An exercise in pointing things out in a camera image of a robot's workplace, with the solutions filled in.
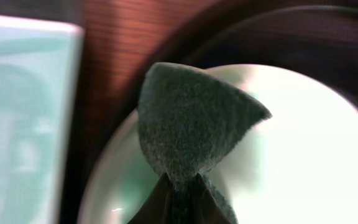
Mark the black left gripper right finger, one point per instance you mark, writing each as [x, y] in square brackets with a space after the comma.
[204, 207]

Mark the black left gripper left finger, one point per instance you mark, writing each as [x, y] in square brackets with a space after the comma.
[157, 209]

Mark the green scouring sponge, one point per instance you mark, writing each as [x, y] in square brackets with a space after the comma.
[189, 121]

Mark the round black tray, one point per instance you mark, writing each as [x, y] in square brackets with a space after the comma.
[123, 38]

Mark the black rectangular water tray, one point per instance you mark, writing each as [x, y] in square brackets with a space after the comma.
[39, 63]

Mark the far mint green plate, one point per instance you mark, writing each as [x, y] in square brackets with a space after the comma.
[300, 166]

